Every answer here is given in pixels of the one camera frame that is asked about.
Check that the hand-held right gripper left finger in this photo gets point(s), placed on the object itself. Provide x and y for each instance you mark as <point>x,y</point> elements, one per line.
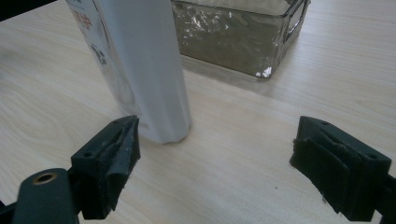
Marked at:
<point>102,161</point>

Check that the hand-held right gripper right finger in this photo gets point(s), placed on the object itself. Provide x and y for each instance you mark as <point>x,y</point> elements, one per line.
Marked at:
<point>339,168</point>

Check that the white plastic bottle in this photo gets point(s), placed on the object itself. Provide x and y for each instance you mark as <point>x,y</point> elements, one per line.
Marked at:
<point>149,68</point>

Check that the clear plastic storage box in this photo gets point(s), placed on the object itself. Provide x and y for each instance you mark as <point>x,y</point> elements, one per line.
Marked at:
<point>236,34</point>

